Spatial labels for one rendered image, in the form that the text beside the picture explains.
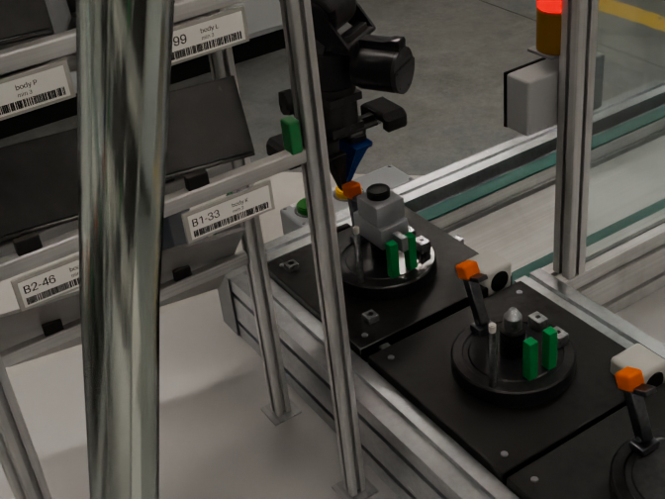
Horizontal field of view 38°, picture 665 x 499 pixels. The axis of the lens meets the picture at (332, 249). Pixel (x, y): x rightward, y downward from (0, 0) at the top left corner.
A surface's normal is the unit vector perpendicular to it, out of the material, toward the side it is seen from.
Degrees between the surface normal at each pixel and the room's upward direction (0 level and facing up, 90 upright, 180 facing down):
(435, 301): 0
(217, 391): 0
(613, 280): 90
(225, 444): 0
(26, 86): 90
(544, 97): 90
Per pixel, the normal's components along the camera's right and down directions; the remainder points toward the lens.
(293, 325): -0.10, -0.83
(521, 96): -0.84, 0.36
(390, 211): 0.55, 0.41
